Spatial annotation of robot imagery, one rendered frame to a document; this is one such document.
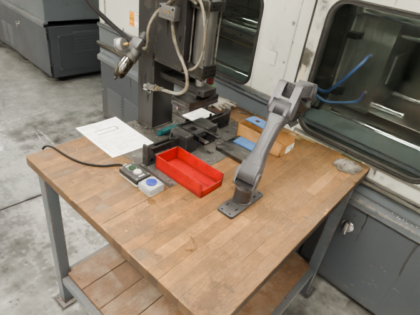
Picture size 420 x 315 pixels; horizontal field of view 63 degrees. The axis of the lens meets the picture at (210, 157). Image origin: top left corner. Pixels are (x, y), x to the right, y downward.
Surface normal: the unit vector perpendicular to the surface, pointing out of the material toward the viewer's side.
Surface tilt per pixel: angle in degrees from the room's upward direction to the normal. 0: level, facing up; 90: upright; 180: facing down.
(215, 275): 0
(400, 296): 90
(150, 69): 90
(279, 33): 90
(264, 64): 90
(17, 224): 0
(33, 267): 0
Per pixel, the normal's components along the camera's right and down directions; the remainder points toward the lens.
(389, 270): -0.70, 0.31
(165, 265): 0.12, -0.83
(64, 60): 0.70, 0.46
